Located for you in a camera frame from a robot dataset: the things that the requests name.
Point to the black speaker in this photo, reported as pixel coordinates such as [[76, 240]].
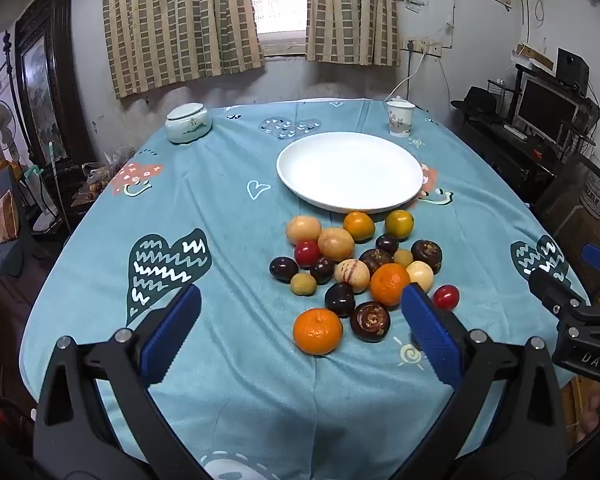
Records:
[[572, 65]]

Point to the red cherry tomato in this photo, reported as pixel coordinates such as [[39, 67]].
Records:
[[307, 253], [446, 296]]

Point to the clear plastic bag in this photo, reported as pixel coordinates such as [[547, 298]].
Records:
[[100, 175]]

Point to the dark purple plum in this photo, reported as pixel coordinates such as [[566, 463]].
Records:
[[340, 299], [283, 268], [387, 244], [322, 270]]

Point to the window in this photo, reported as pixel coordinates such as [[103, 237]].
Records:
[[277, 0]]

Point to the small yellow longan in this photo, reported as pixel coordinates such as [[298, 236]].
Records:
[[403, 258], [303, 284]]

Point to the person's right hand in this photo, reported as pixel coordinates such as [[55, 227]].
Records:
[[590, 417]]

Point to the white paper cup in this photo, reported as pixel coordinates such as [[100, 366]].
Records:
[[400, 117]]

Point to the black computer desk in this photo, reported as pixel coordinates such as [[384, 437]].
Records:
[[510, 155]]

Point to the yellow passion fruit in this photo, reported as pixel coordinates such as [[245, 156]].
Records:
[[336, 244], [303, 229]]

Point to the pale green lidded ceramic jar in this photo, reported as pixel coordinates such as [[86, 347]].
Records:
[[187, 125]]

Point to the striped pepino melon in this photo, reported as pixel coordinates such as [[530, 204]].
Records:
[[351, 275]]

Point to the cream round fruit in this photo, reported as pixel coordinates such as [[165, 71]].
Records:
[[421, 275]]

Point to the white round plate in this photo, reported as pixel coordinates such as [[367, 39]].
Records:
[[350, 172]]

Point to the dark brown water chestnut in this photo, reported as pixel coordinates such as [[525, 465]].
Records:
[[375, 260], [370, 321], [426, 256]]

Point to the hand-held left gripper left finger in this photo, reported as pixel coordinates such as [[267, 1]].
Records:
[[172, 335]]

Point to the black hat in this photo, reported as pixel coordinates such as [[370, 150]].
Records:
[[475, 100]]

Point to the greenish mandarin orange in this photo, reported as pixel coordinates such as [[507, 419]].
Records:
[[399, 223]]

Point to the white wall power socket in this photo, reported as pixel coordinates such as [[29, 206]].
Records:
[[422, 46]]

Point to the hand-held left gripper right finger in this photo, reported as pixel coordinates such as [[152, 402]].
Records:
[[430, 340]]

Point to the checked beige curtain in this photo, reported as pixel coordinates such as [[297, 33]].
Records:
[[180, 20], [352, 10]]

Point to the computer monitor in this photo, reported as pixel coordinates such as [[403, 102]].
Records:
[[542, 107]]

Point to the blue printed tablecloth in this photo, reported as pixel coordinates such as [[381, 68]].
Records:
[[220, 210]]

